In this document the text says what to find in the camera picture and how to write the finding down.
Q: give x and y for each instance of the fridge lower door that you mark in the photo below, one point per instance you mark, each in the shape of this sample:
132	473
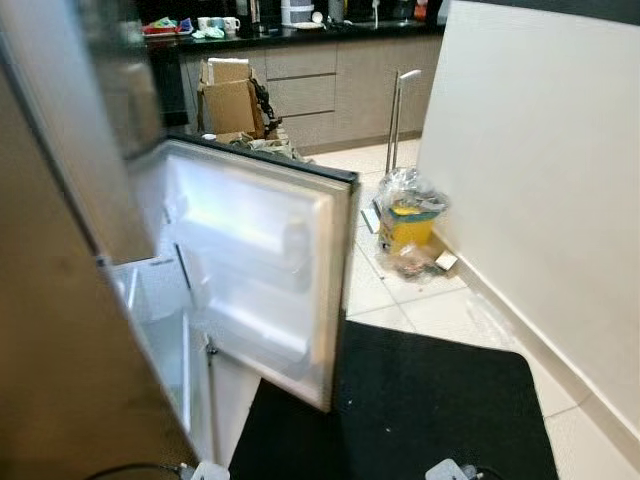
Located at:
250	260

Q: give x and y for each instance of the black floor mat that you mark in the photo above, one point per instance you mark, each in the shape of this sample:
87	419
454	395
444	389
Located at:
400	410

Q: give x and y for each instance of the white mug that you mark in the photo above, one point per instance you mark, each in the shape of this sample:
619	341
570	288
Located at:
230	24
205	24

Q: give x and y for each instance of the grey kitchen cabinets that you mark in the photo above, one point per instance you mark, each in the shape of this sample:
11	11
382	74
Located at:
340	90

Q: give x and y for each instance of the small white paper box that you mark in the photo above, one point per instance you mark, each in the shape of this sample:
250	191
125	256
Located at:
446	262

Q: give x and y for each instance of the red tray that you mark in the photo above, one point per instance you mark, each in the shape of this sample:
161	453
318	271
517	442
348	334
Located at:
160	28

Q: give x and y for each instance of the black kitchen countertop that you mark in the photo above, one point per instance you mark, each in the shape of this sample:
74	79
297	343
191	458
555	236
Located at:
320	36

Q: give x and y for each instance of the clear plastic bag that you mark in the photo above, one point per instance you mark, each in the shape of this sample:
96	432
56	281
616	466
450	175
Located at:
410	188

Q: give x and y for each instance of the steel fridge upper door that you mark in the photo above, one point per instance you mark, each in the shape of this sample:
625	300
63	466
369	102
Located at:
60	350

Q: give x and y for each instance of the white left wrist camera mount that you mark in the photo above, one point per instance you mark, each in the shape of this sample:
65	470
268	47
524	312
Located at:
205	472

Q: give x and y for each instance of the brown cardboard box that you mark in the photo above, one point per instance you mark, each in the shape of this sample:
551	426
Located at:
232	100

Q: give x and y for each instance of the steel fridge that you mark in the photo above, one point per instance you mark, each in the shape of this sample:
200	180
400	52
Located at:
160	330

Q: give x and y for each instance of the yellow waste bin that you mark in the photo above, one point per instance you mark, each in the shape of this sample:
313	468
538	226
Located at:
408	228

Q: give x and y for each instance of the white kitchen appliance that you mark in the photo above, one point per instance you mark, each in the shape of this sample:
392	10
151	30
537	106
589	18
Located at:
297	12

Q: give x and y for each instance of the grey green sack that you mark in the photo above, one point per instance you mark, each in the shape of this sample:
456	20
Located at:
265	146

